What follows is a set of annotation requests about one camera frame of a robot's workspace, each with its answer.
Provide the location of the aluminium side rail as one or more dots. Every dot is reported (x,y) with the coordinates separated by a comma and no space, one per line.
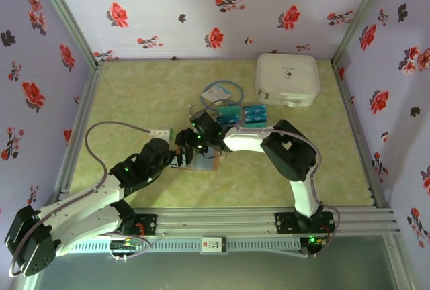
(85,102)
(360,135)

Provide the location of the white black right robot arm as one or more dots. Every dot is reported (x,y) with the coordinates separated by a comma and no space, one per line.
(245,140)

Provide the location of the small circuit board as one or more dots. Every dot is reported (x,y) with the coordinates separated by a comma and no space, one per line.
(126,245)
(315,241)

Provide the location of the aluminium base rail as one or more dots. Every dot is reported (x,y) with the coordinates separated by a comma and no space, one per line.
(215,223)

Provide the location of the white red label card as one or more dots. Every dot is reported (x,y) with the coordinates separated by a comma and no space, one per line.
(213,244)

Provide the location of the white zip pouch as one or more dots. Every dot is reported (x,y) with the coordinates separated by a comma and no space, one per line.
(289,78)

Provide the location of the white blue paper packet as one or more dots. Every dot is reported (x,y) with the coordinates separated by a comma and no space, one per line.
(215,93)

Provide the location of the brown card holder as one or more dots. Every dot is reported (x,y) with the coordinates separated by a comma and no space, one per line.
(205,162)

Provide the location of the aluminium corner post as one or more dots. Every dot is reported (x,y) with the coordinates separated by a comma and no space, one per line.
(358,18)
(69,18)

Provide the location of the aluminium frame leg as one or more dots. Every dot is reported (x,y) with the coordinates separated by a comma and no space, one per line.
(27,283)
(399,263)

